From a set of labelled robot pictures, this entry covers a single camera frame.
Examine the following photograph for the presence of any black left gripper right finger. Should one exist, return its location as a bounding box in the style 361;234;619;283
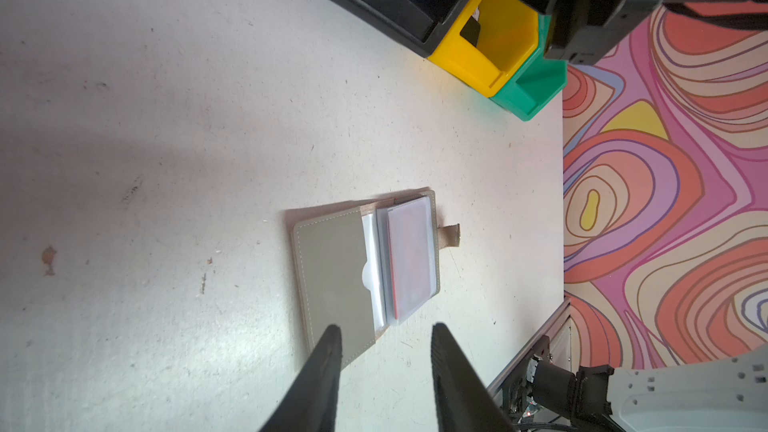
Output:
431;323;515;431

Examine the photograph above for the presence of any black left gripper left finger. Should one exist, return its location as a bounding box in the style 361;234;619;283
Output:
261;325;342;432

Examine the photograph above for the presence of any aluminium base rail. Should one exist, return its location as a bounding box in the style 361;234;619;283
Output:
487;299;576;431

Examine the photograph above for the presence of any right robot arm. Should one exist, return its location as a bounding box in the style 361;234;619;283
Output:
500;0;767;431

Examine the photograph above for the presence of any grey leather card holder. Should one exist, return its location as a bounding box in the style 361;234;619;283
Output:
290;188;461;366

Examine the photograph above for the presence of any yellow plastic bin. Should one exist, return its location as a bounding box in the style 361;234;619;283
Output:
428;0;539;98

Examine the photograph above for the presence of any green plastic bin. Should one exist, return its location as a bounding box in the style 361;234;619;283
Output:
490;15;568;122

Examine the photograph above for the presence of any red VIP card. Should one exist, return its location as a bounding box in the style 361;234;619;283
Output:
385;196;437;320

